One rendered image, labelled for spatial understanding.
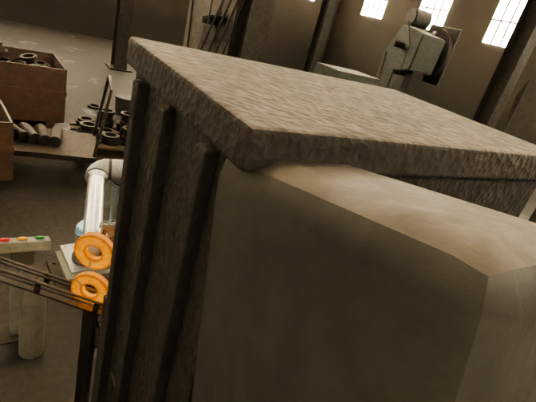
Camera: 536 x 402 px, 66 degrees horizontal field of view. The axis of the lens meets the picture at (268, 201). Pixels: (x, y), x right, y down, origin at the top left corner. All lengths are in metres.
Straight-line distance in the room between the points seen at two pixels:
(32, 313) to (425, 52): 8.35
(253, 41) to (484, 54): 9.05
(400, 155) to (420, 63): 8.55
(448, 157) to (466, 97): 11.94
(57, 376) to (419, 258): 2.27
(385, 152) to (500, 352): 0.44
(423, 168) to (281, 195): 0.39
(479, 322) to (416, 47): 8.89
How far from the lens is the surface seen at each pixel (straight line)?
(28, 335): 2.49
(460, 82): 13.02
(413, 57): 9.20
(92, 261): 1.78
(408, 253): 0.40
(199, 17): 7.41
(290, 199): 0.52
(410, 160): 0.82
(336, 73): 5.09
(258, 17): 4.59
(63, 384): 2.49
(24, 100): 5.43
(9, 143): 3.93
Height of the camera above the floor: 1.90
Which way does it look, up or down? 24 degrees down
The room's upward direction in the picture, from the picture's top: 16 degrees clockwise
